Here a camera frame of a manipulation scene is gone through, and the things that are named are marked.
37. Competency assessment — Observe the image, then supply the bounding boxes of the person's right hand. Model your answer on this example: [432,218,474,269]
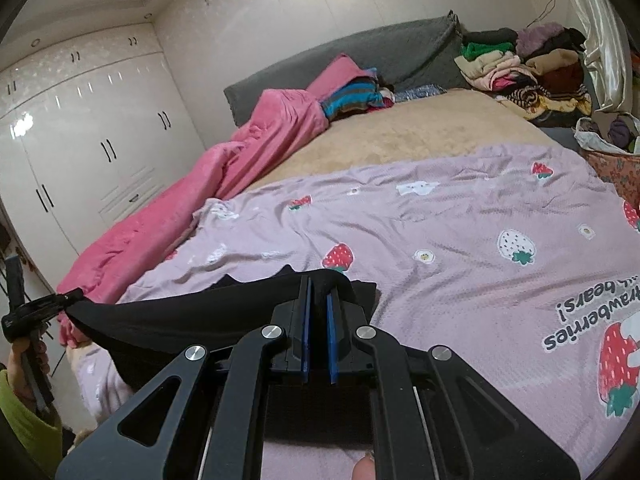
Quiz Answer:
[352,452,383,480]

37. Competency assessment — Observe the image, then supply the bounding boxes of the grey headboard cover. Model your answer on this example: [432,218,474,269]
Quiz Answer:
[223,10,468,128]

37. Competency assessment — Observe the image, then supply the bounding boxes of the cream satin curtain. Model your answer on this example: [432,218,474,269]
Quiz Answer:
[550,0,640,116]

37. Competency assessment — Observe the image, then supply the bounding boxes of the pink quilt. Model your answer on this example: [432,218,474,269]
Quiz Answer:
[56,87,328,346]

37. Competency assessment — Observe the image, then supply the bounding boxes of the pile of folded clothes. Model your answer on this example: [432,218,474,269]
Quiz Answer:
[454,22,593,121]

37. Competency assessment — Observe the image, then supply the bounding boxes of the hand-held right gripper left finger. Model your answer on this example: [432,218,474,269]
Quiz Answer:
[55,277,313,480]

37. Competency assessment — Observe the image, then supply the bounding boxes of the blue patterned cloth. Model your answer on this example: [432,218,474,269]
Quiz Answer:
[395,84,448,103]

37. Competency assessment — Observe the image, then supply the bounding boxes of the striped folded clothes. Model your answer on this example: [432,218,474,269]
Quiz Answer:
[320,67,396,121]

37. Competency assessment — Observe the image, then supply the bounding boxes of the person's green-sleeved left forearm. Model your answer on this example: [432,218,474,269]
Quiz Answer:
[0,370,63,461]

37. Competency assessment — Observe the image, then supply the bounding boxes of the black sweater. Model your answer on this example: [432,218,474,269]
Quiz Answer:
[65,269,378,456]

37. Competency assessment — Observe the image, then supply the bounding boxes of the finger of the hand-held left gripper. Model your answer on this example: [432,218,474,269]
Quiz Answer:
[30,287,86,329]

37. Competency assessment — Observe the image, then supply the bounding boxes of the white wardrobe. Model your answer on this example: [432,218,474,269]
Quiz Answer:
[0,22,208,271]

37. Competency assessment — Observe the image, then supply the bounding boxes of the white bag of clothes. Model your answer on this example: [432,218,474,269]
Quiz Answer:
[574,112,640,154]

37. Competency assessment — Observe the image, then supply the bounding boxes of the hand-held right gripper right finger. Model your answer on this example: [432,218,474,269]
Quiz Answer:
[327,294,581,480]

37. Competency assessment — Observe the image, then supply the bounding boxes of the lilac strawberry printed sheet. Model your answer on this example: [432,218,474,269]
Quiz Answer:
[75,142,640,480]

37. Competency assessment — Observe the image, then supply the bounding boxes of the person's left hand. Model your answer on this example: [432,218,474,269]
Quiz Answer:
[7,337,51,404]

